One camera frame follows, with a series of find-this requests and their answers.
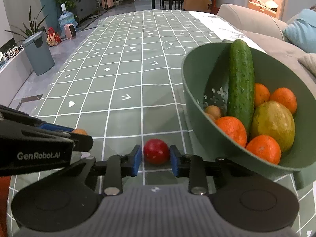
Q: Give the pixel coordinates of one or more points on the grey blue trash bin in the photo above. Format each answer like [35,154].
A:
[38,53]

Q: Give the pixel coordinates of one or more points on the beige cushion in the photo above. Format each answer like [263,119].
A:
[309,62]

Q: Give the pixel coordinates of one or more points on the white floral cloth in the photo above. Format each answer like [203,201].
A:
[222,29]

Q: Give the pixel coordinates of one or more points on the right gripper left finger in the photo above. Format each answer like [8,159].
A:
[113,170]

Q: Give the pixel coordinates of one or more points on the light blue cushion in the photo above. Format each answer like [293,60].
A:
[302,32]

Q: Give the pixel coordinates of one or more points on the brown longan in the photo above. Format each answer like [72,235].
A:
[214,111]
[211,116]
[79,131]

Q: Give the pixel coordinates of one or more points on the green cucumber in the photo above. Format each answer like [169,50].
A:
[241,83]

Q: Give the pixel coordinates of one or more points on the pink small heater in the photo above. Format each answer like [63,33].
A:
[70,31]

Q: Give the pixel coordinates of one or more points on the blue water jug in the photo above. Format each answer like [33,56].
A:
[66,17]

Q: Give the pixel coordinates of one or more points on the green grid tablecloth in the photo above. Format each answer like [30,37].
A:
[123,86]

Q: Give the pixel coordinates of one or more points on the large orange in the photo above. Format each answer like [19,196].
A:
[285,97]
[234,128]

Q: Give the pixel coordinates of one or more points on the spiky potted plant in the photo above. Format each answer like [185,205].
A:
[33,25]

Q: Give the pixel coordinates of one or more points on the cardboard box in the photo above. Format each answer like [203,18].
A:
[198,5]

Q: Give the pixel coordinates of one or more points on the red cherry tomato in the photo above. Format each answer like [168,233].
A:
[156,152]

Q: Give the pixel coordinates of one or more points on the red toy basket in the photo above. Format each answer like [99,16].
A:
[53,38]

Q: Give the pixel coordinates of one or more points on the yellow-green passion fruit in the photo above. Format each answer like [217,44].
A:
[273,119]

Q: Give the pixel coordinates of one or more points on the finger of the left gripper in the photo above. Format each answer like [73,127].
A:
[82,143]

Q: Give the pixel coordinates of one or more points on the green colander bowl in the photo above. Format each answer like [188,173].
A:
[218,81]

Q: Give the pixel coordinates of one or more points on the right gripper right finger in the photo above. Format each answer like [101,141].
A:
[193,167]

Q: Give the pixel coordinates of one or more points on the beige sofa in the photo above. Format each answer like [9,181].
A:
[266,32]

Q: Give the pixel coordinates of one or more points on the orange red sleeve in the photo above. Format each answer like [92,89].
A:
[4,188]

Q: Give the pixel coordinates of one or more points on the small orange tangerine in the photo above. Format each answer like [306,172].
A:
[266,148]

